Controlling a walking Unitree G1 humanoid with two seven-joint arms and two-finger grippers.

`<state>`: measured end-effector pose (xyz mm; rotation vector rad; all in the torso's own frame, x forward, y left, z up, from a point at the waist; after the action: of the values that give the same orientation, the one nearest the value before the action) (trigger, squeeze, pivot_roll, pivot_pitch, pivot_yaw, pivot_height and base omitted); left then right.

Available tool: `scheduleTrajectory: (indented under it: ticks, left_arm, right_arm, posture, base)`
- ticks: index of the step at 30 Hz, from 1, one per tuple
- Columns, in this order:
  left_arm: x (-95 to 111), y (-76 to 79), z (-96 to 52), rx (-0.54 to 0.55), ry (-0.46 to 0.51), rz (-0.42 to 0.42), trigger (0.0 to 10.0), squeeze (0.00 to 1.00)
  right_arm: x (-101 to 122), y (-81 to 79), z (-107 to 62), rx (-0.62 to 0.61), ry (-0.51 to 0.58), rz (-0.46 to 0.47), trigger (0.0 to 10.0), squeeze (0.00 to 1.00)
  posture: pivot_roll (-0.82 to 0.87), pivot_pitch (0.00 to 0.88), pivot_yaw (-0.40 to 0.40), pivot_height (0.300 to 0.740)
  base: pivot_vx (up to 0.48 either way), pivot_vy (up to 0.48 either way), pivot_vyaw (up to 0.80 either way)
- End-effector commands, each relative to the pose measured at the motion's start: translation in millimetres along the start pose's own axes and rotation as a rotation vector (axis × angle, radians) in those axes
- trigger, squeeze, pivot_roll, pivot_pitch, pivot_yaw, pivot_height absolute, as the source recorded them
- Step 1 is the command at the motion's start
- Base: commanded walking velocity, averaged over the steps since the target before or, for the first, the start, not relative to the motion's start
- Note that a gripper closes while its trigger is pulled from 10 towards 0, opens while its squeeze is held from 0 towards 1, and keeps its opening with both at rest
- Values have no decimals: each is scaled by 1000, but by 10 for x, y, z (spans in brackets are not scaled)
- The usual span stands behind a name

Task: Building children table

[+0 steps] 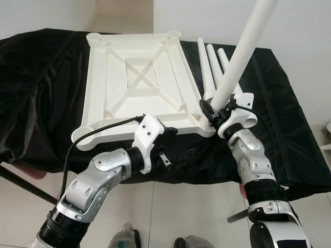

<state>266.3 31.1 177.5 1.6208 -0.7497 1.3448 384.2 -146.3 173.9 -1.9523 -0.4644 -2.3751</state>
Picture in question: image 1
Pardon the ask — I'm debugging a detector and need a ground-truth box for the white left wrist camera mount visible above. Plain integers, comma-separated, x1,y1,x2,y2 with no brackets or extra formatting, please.
133,115,166,175

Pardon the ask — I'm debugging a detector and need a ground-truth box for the white plastic chair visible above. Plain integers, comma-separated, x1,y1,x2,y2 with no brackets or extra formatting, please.
322,121,331,151

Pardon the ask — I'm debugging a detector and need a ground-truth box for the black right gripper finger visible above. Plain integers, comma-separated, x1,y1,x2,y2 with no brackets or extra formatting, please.
200,98,216,129

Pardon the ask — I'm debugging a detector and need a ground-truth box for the grey right robot foot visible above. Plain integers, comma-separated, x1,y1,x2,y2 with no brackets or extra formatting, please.
173,235,218,248

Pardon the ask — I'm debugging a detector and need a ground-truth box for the black table cloth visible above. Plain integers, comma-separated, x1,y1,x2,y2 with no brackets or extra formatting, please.
0,28,331,202

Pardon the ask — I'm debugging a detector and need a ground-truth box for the grey robot foot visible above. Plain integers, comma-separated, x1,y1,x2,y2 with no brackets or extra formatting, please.
106,223,140,248
173,235,218,248

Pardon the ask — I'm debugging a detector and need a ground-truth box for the white plastic table leg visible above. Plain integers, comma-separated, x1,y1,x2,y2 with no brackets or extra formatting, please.
197,37,218,104
209,0,280,110
206,44,228,91
217,49,258,128

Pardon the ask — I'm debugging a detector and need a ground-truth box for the grey left robot foot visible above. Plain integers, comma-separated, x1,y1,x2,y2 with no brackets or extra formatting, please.
106,223,140,248

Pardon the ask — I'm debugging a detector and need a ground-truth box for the white plastic table top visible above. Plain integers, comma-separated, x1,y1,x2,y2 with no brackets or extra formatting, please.
71,30,218,151

